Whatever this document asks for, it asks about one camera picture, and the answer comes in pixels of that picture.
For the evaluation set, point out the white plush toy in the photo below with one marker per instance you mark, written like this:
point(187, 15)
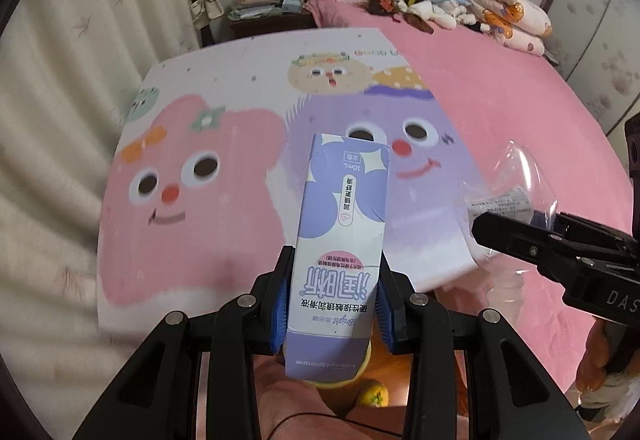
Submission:
point(460, 10)

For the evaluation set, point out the dark wooden nightstand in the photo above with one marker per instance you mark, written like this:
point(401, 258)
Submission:
point(270, 25)

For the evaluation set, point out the white handbag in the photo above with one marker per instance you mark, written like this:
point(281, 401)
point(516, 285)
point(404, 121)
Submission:
point(207, 10)

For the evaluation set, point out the person's right hand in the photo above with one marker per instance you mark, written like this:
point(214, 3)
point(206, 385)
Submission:
point(597, 355)

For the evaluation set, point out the clear plastic wrapper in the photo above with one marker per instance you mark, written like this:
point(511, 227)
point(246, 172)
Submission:
point(505, 200)

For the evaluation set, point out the pink bed sheet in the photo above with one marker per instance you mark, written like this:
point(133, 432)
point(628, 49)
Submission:
point(500, 95)

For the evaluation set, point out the white bee plush dog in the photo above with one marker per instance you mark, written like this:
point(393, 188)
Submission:
point(425, 3)

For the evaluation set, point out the person's leg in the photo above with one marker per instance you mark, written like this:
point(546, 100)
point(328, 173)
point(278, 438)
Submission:
point(380, 425)
point(290, 400)

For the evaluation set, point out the pile of books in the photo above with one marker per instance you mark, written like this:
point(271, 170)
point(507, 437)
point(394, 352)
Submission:
point(252, 5)

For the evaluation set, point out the purple and white carton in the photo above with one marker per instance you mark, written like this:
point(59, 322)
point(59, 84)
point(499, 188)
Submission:
point(340, 230)

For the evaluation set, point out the cream leaf printed curtain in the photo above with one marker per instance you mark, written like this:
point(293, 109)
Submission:
point(60, 120)

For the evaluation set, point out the person's right leg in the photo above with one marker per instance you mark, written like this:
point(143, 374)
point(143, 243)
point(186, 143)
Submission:
point(380, 425)

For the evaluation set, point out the person's left leg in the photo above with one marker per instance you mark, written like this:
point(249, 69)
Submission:
point(290, 400)

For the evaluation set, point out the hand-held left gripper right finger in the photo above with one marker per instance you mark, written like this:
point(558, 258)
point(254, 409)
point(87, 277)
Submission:
point(387, 320)

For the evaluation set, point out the yellow slipper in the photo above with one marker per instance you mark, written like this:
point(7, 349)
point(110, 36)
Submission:
point(372, 392)

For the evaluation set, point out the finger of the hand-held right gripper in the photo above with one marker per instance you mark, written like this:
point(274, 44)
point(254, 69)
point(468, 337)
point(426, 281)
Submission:
point(595, 230)
point(510, 237)

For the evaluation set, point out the light blue box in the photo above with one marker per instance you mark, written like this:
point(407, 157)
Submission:
point(295, 3)

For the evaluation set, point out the white wardrobe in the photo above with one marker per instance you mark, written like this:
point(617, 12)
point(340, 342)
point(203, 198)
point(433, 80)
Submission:
point(600, 20)

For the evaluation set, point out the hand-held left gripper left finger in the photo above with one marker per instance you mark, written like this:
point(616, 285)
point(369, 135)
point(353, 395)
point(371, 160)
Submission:
point(280, 315)

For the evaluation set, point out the yellow rimmed blue bin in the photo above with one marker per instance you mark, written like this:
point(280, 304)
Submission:
point(367, 357)

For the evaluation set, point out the brown haired doll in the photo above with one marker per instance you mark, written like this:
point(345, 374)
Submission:
point(385, 3)

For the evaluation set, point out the folded bear printed quilt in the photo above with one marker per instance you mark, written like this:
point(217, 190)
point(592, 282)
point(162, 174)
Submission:
point(510, 15)

